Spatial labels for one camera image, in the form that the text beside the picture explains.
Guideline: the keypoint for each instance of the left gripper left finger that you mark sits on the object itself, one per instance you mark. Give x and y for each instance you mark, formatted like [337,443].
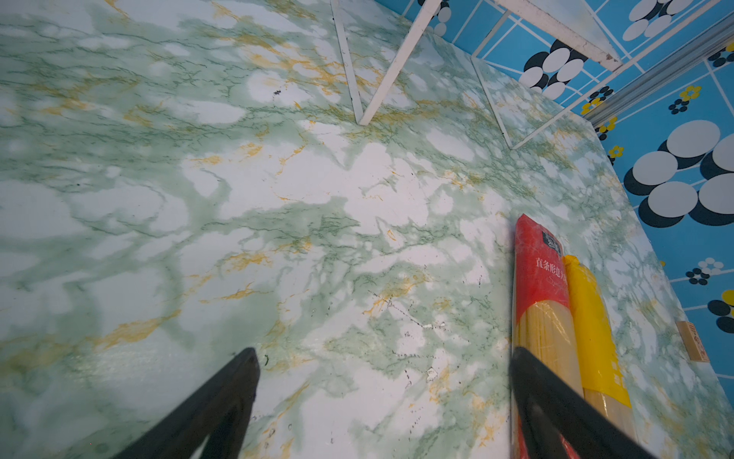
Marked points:
[213,420]

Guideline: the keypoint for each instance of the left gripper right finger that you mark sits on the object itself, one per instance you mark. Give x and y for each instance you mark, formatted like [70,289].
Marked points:
[556,422]

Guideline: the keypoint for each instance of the white two-tier shelf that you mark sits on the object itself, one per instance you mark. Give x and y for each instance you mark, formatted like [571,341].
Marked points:
[565,20]

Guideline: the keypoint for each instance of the yellow Pastatime spaghetti bag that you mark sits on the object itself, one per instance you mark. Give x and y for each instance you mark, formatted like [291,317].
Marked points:
[601,373]

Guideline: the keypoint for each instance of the red spaghetti bag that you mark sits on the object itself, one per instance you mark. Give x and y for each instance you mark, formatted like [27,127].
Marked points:
[542,317]

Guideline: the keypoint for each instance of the small wooden block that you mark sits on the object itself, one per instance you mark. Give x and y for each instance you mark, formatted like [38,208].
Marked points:
[692,342]

